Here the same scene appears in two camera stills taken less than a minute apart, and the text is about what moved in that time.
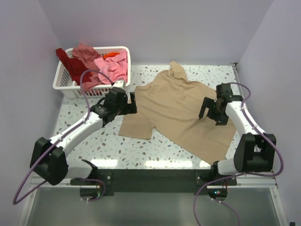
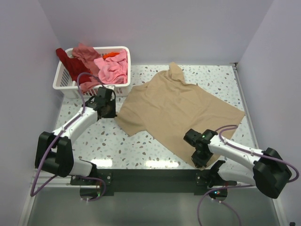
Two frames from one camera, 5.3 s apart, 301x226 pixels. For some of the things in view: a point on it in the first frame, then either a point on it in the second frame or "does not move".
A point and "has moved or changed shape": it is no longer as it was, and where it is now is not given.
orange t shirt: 105,56 does not move
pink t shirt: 114,68 does not move
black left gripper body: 124,104 -> 111,111
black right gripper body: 215,110 -> 201,158
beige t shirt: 171,107 has moved or changed shape
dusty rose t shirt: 88,55 does not move
